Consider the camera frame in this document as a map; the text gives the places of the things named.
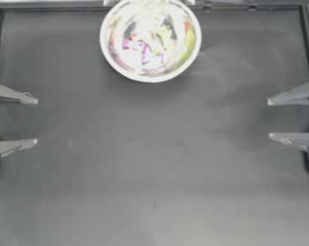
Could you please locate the red candy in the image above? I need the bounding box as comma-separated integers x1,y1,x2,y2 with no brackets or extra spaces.
127,32,147,42

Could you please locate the steel bowl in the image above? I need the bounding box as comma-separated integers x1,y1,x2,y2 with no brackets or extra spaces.
98,0,203,84

